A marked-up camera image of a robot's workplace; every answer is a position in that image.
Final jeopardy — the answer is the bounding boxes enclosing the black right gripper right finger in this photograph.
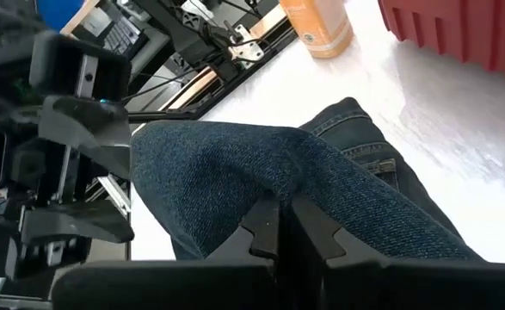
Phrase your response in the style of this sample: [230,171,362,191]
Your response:
[286,192,505,310]

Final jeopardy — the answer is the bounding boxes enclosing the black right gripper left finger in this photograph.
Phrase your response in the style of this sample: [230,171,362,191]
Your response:
[52,195,281,310]

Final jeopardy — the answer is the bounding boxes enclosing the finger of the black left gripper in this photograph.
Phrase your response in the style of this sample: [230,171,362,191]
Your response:
[38,94,132,181]
[19,200,136,245]

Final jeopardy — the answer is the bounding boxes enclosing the dark blue denim jeans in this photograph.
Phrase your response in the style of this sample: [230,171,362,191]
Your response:
[130,96,485,262]

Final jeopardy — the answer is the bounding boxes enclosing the red plastic laundry bin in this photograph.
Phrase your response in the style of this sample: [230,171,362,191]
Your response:
[377,0,505,84]

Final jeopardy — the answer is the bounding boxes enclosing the black computer keyboard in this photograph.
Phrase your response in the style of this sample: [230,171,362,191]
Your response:
[99,15,150,59]

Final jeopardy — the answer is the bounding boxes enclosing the white table cover sheet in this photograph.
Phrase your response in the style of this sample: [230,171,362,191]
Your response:
[129,0,505,264]

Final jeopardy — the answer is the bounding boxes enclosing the orange liquid spray bottle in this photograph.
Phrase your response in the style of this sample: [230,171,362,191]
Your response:
[279,0,355,59]

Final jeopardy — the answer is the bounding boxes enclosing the white metal bracket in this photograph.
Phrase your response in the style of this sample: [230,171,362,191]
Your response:
[228,23,265,70]

